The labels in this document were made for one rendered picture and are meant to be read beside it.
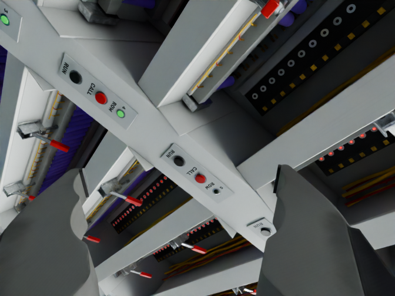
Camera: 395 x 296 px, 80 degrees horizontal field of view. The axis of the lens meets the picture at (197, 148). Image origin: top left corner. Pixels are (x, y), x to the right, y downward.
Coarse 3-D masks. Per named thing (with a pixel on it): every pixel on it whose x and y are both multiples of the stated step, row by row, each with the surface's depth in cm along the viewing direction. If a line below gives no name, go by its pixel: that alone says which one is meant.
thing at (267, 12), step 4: (272, 0) 17; (276, 0) 18; (268, 4) 18; (272, 4) 17; (276, 4) 17; (280, 4) 23; (264, 8) 18; (268, 8) 18; (272, 8) 18; (276, 8) 18; (280, 8) 23; (264, 12) 18; (268, 12) 18; (272, 12) 18; (276, 12) 23; (268, 16) 18
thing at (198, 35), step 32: (192, 0) 25; (224, 0) 23; (192, 32) 26; (224, 32) 26; (160, 64) 30; (192, 64) 28; (160, 96) 31; (192, 96) 36; (224, 96) 47; (192, 128) 34
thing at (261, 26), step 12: (288, 0) 25; (252, 24) 27; (264, 24) 27; (276, 24) 28; (252, 36) 28; (264, 36) 29; (228, 48) 29; (240, 48) 29; (252, 48) 30; (216, 60) 30; (228, 60) 31; (240, 60) 31; (216, 72) 32; (228, 72) 32; (204, 84) 34; (216, 84) 33; (204, 96) 34
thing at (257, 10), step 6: (258, 6) 26; (258, 12) 27; (240, 30) 28; (246, 30) 28; (234, 36) 29; (240, 36) 29; (228, 42) 29; (234, 42) 29; (204, 72) 32; (198, 78) 33; (204, 78) 33
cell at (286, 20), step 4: (288, 12) 30; (284, 16) 29; (288, 16) 30; (292, 16) 32; (280, 20) 29; (284, 20) 30; (288, 20) 31; (292, 20) 33; (280, 24) 31; (284, 24) 32; (288, 24) 33
